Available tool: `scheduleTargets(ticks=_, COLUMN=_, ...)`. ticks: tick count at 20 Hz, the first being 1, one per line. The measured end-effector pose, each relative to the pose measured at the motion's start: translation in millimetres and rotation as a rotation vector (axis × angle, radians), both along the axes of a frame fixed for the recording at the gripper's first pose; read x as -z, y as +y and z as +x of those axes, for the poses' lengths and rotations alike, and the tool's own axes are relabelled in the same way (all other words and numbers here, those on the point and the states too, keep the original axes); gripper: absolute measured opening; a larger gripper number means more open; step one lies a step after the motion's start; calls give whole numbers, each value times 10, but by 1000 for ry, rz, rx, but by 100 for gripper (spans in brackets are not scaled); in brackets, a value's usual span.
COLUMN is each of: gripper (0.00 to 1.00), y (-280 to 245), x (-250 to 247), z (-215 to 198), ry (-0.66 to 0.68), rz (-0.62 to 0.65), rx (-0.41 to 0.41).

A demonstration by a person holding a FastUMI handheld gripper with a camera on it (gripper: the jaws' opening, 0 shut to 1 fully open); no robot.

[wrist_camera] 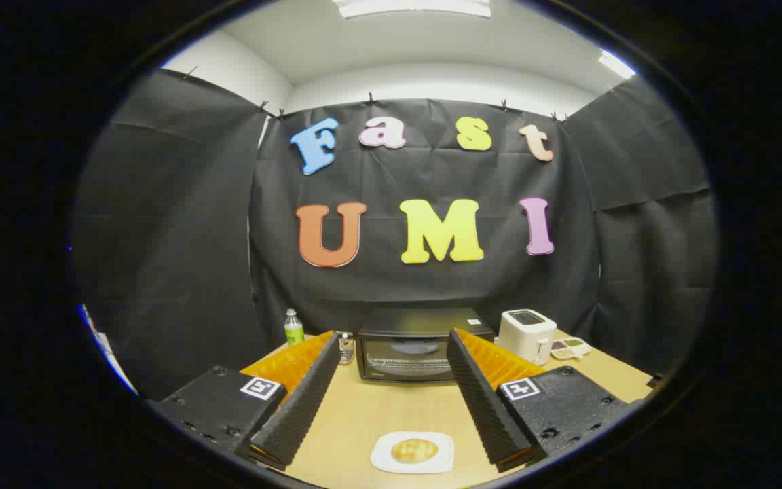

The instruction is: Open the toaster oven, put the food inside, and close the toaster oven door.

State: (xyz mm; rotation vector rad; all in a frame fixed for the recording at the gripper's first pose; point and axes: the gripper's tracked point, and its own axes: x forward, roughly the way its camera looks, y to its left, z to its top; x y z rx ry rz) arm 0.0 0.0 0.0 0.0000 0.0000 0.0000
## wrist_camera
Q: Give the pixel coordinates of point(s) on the green label drink bottle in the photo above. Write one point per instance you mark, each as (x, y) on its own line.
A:
(294, 331)

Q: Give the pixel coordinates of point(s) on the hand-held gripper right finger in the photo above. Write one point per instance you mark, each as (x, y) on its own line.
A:
(486, 401)

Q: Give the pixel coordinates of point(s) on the golden bread roll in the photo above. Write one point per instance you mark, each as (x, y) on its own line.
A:
(415, 451)

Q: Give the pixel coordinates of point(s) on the white square plate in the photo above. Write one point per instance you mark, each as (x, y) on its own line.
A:
(381, 458)

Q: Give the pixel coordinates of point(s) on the white pop-up toaster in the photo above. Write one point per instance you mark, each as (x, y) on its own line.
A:
(523, 336)

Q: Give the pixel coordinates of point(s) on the ceiling light panel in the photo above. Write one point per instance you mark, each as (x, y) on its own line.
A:
(411, 7)
(616, 64)

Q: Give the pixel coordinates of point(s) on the black toaster oven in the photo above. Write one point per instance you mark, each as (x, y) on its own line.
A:
(425, 324)

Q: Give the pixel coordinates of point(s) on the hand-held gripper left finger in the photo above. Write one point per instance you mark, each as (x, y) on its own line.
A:
(299, 401)

